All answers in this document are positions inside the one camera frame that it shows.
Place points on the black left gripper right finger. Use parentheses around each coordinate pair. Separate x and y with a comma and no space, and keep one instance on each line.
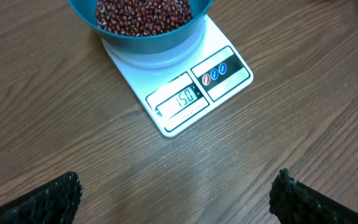
(295,203)

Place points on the white digital kitchen scale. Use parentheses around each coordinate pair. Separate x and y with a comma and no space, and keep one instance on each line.
(180,86)

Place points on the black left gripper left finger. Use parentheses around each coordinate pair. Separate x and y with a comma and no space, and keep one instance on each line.
(55,202)

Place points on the blue plastic bowl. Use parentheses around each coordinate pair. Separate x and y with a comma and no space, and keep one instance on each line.
(86,10)

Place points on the red beans in bowl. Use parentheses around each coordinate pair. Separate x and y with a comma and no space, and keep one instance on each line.
(141,18)

